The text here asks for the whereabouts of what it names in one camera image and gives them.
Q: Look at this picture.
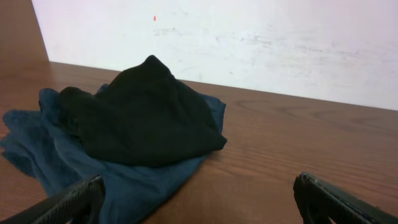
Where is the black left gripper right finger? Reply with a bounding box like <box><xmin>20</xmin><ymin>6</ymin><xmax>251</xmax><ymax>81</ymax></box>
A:
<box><xmin>293</xmin><ymin>172</ymin><xmax>397</xmax><ymax>224</ymax></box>

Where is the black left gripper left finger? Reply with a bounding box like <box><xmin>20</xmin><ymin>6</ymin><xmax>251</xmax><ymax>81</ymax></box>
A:
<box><xmin>1</xmin><ymin>175</ymin><xmax>106</xmax><ymax>224</ymax></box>

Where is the navy blue folded garment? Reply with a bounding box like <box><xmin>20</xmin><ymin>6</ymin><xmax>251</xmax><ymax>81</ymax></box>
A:
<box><xmin>1</xmin><ymin>88</ymin><xmax>226</xmax><ymax>223</ymax></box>

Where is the black folded garment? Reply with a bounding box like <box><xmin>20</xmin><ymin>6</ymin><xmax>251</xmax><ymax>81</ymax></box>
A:
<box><xmin>59</xmin><ymin>55</ymin><xmax>226</xmax><ymax>167</ymax></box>

